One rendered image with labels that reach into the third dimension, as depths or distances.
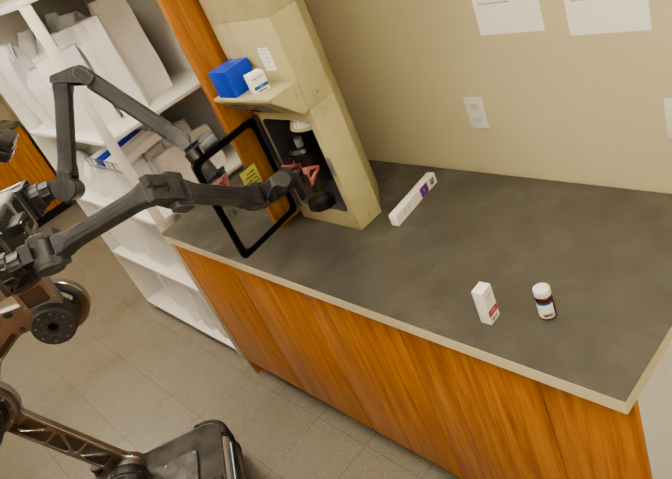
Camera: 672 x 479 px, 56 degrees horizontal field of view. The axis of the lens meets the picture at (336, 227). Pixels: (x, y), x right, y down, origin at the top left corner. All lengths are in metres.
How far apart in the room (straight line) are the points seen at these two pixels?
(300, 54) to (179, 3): 0.45
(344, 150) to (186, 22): 0.65
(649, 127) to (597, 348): 0.66
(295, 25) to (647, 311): 1.22
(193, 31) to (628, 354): 1.57
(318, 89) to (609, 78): 0.83
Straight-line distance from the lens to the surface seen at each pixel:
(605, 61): 1.84
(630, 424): 1.55
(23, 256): 1.86
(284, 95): 1.91
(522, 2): 1.88
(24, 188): 2.33
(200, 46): 2.19
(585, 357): 1.52
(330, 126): 2.02
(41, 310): 2.20
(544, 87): 1.97
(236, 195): 1.94
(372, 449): 2.74
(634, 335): 1.55
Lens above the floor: 2.06
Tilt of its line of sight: 30 degrees down
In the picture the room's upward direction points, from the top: 25 degrees counter-clockwise
